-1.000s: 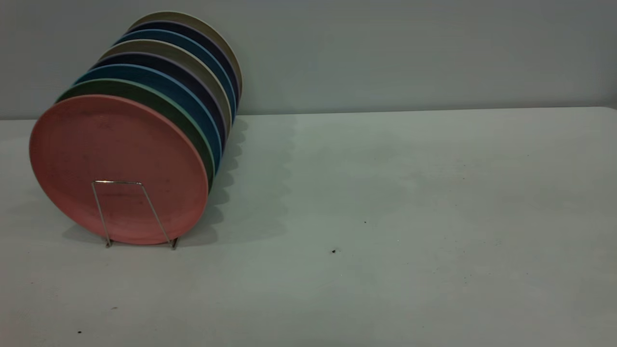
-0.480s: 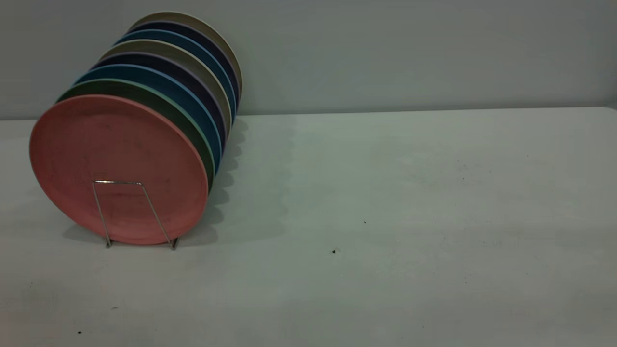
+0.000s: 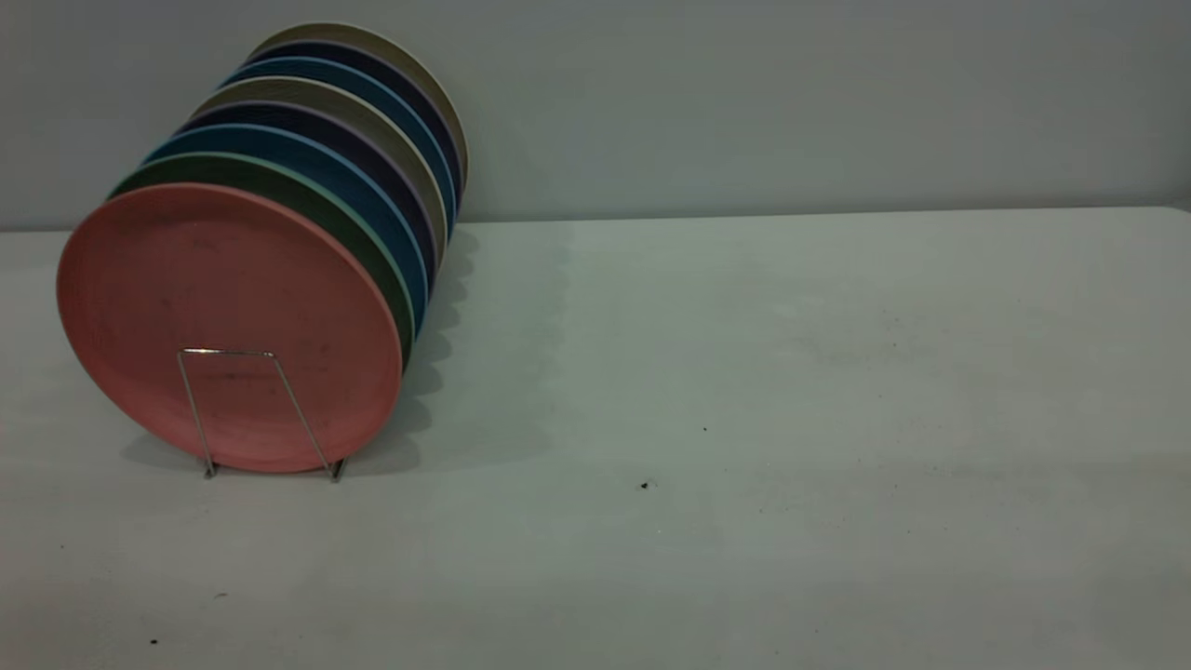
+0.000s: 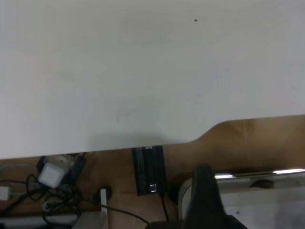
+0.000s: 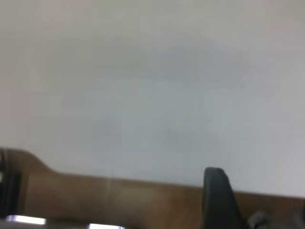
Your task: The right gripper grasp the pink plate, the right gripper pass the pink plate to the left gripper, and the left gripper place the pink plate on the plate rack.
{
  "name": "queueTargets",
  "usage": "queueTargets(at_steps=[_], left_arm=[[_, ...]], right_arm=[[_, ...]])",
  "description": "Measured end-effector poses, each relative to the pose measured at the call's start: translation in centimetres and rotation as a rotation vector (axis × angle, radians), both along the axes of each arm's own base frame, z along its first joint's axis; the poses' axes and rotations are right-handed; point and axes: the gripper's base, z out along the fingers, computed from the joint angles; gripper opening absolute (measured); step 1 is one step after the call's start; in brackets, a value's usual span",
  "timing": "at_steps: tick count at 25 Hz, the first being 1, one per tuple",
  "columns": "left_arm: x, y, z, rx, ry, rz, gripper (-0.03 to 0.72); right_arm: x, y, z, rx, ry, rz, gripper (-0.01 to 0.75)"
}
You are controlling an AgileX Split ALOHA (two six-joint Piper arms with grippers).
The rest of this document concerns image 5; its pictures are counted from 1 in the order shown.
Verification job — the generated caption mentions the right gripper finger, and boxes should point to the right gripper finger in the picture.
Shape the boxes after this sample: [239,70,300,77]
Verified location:
[202,167,245,229]

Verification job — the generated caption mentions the shiny silver metal bar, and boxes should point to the shiny silver metal bar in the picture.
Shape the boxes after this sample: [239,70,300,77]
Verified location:
[88,223,126,229]
[6,214,47,226]

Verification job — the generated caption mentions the black upright frame post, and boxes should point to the black upright frame post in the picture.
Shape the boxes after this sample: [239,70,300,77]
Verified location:
[0,147,23,218]

